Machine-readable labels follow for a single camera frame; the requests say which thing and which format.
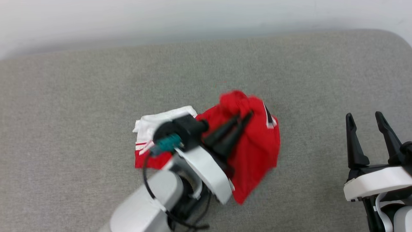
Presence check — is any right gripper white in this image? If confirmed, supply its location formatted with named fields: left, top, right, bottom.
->
left=343, top=111, right=412, bottom=202

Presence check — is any black cable with teal plug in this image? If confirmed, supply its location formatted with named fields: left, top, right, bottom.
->
left=143, top=134, right=211, bottom=231

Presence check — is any red and white shirt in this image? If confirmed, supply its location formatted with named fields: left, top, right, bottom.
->
left=133, top=90, right=281, bottom=205

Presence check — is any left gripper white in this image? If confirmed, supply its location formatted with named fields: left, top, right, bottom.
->
left=175, top=111, right=254, bottom=205

